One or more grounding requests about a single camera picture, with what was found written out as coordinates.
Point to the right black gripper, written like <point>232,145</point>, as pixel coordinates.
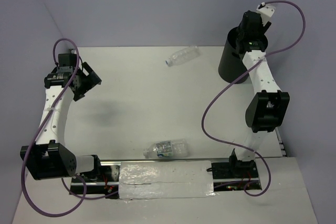
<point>262,30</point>

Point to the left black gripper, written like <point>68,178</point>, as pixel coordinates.
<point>92,80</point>

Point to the clear bottle blue cap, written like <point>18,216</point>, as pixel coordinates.
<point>182,56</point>

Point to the labelled clear bottle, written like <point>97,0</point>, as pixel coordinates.
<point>172,149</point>

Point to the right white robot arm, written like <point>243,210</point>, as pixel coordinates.
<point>267,109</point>

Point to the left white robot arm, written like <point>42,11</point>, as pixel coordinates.
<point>49,158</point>

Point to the black round bin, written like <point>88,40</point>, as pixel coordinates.
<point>231,64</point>

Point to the silver foil sheet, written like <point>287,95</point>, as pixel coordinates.
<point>174,179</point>

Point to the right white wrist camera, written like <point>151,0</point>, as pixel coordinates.
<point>266,11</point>

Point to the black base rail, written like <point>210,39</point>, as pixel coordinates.
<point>227,176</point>

